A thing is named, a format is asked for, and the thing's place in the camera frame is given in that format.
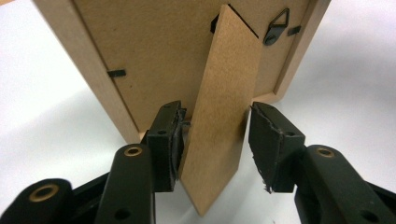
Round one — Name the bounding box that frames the wooden photo frame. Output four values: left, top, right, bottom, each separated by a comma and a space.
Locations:
32, 0, 332, 217

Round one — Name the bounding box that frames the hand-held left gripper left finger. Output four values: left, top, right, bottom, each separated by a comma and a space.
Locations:
145, 100, 188, 193

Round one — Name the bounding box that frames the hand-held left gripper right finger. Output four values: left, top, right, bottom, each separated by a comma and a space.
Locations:
247, 101, 306, 194

